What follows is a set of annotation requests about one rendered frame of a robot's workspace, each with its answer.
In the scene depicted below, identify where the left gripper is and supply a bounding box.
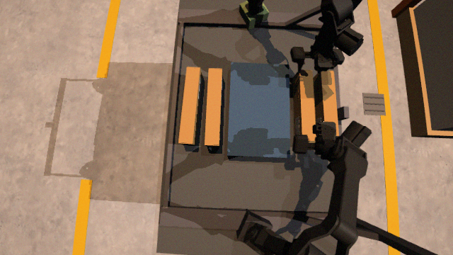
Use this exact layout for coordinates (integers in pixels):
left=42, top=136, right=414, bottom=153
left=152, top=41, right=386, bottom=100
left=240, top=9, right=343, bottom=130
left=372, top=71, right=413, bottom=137
left=292, top=135, right=336, bottom=159

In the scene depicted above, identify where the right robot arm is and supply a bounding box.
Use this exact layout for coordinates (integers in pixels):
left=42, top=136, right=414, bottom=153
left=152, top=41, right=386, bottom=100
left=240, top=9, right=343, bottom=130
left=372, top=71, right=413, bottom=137
left=245, top=0, right=364, bottom=72

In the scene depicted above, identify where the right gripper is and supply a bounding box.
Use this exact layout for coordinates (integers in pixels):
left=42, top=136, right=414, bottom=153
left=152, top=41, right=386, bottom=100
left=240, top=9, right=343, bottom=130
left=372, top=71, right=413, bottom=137
left=290, top=35, right=345, bottom=73

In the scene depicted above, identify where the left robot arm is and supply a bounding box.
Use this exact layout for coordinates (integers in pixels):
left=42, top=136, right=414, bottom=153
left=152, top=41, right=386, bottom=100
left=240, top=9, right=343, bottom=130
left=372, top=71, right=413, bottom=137
left=243, top=120, right=372, bottom=255

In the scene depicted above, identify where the orange cardboard box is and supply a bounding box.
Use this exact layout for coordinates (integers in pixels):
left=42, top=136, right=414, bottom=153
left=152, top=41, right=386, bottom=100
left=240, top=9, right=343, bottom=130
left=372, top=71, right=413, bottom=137
left=313, top=71, right=339, bottom=136
left=205, top=68, right=223, bottom=147
left=178, top=67, right=202, bottom=145
left=292, top=70, right=316, bottom=143

